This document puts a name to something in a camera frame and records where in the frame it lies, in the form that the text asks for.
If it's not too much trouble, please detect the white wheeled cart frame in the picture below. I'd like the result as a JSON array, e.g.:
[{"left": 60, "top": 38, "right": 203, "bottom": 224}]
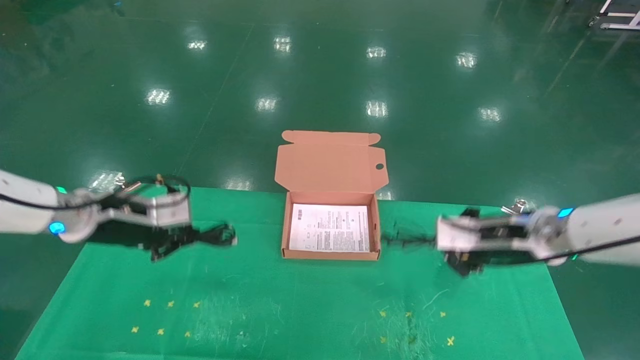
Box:
[{"left": 589, "top": 0, "right": 640, "bottom": 31}]

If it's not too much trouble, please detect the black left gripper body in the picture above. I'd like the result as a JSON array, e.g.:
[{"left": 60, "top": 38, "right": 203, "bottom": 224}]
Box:
[{"left": 87, "top": 220, "right": 175, "bottom": 251}]

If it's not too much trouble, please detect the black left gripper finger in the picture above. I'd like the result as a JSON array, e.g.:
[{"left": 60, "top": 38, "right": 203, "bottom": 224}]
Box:
[
  {"left": 172, "top": 224, "right": 221, "bottom": 242},
  {"left": 149, "top": 239, "right": 211, "bottom": 263}
]

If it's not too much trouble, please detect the white printed instruction sheet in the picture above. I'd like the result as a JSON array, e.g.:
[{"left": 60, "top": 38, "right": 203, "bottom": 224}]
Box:
[{"left": 289, "top": 203, "right": 372, "bottom": 253}]

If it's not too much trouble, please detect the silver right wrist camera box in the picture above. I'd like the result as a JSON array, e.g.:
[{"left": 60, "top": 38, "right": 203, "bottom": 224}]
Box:
[{"left": 436, "top": 215, "right": 532, "bottom": 252}]

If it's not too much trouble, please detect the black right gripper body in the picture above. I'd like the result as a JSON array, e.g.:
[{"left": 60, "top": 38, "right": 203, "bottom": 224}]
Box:
[{"left": 477, "top": 249, "right": 541, "bottom": 270}]

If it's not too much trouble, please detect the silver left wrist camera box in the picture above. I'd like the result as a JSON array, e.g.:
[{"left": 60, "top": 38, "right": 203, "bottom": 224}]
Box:
[{"left": 99, "top": 192, "right": 192, "bottom": 229}]

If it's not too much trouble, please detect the metal binder clip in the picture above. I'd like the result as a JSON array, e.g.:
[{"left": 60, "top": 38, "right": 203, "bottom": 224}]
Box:
[
  {"left": 114, "top": 172, "right": 143, "bottom": 197},
  {"left": 501, "top": 199, "right": 531, "bottom": 216}
]

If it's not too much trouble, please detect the orange cardboard box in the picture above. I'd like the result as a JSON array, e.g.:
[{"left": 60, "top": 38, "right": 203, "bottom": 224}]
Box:
[{"left": 274, "top": 130, "right": 389, "bottom": 261}]

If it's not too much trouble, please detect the green table mat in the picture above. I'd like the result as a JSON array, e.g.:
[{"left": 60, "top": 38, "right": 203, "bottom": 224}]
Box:
[{"left": 15, "top": 186, "right": 584, "bottom": 360}]

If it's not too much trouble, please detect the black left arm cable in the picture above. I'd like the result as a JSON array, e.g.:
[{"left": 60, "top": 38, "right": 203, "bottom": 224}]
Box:
[{"left": 0, "top": 175, "right": 192, "bottom": 211}]

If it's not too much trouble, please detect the black data cable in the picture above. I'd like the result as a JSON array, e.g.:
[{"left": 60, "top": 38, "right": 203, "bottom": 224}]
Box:
[{"left": 192, "top": 223, "right": 237, "bottom": 247}]

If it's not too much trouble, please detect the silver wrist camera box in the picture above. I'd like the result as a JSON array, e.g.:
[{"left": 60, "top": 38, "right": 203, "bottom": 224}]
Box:
[
  {"left": 436, "top": 215, "right": 532, "bottom": 252},
  {"left": 99, "top": 192, "right": 192, "bottom": 229}
]

